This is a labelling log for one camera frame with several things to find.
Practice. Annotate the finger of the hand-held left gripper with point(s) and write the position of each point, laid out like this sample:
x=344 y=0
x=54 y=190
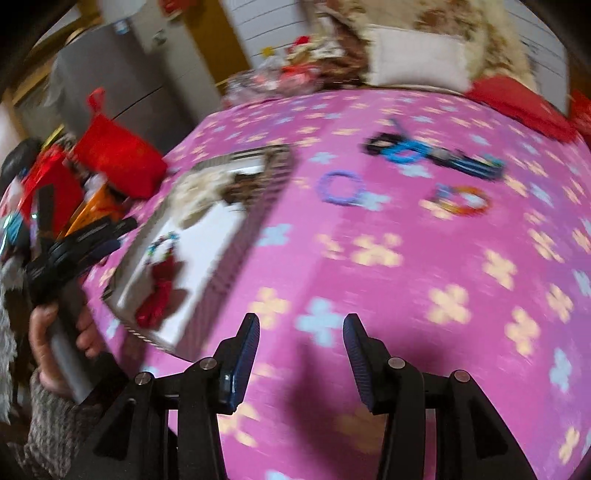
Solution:
x=104 y=251
x=108 y=228

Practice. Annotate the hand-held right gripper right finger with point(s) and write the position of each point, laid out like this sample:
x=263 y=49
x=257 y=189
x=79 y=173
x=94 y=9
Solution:
x=358 y=364

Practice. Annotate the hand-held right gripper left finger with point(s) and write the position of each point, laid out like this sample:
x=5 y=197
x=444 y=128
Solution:
x=240 y=369

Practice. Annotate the striped cardboard tray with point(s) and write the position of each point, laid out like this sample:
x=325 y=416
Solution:
x=207 y=258

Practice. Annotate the dark blue striped ribbon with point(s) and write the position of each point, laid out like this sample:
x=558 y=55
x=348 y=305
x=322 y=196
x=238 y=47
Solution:
x=466 y=164

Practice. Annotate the person's left forearm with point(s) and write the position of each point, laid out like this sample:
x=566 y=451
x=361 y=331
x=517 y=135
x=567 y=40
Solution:
x=51 y=429

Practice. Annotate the person's left hand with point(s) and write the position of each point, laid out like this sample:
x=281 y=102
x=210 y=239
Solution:
x=41 y=350

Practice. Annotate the orange plastic basket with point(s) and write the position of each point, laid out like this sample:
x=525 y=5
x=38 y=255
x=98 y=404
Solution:
x=99 y=207

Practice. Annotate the red fabric bow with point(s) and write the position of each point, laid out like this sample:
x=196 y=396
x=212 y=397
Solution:
x=161 y=290

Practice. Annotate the red gift bag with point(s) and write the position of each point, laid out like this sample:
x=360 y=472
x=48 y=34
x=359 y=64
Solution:
x=120 y=157

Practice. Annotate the red paper bag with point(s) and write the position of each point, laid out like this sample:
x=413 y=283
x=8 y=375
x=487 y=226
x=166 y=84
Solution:
x=46 y=180

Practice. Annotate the pink floral bedsheet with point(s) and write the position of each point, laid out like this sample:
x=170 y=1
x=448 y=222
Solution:
x=392 y=286

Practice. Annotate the cream scrunchie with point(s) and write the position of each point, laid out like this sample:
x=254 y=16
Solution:
x=198 y=196

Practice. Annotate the leopard print bow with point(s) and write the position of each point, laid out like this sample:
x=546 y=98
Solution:
x=244 y=190

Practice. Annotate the grey refrigerator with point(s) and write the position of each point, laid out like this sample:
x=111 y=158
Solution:
x=129 y=74

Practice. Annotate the clear plastic snack bags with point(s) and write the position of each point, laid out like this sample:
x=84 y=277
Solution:
x=286 y=74

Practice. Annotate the red ruffled cushion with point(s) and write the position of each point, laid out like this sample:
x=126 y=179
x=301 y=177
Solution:
x=517 y=108

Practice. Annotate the white pillow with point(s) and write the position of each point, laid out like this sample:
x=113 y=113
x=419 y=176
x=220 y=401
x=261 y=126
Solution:
x=415 y=60

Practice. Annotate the floral quilt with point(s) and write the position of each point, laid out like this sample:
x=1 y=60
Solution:
x=461 y=23

